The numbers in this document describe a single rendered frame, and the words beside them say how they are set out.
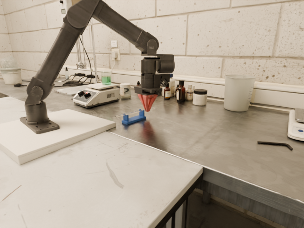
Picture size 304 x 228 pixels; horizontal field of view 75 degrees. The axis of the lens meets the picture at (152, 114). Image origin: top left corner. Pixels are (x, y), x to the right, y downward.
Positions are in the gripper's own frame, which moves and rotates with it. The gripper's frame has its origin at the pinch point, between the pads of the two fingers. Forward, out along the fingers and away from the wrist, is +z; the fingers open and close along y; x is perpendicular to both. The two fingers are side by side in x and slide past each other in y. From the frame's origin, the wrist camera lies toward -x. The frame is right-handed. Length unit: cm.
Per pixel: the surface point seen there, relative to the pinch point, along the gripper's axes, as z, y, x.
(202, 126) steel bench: 2.8, -21.9, -6.6
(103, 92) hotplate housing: -3.0, 28.0, 3.4
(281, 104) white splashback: -1, -36, -49
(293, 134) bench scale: 0.8, -47.2, -16.4
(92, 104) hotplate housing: 1.6, 27.4, 9.7
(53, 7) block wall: -61, 155, -24
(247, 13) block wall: -41, -15, -49
